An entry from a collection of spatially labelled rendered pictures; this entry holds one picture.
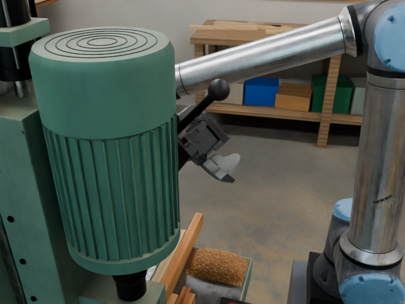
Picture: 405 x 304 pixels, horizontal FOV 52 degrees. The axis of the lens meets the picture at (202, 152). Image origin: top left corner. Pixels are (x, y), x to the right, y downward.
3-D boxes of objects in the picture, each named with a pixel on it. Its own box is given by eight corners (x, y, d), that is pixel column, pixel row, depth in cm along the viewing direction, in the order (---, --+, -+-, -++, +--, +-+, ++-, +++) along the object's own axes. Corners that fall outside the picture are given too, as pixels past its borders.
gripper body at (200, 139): (207, 108, 77) (193, 111, 88) (172, 139, 75) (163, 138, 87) (233, 139, 78) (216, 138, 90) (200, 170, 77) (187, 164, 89)
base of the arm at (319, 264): (314, 252, 142) (319, 228, 138) (372, 265, 138) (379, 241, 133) (310, 292, 126) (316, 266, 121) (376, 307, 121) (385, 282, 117)
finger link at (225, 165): (252, 161, 71) (220, 137, 77) (228, 186, 70) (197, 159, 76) (258, 171, 73) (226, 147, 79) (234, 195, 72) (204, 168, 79)
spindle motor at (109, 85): (156, 290, 57) (138, 69, 41) (44, 263, 61) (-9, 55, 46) (194, 213, 71) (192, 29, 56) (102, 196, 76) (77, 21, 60)
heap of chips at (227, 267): (241, 286, 95) (242, 274, 93) (184, 273, 99) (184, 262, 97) (249, 259, 103) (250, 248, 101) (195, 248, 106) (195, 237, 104)
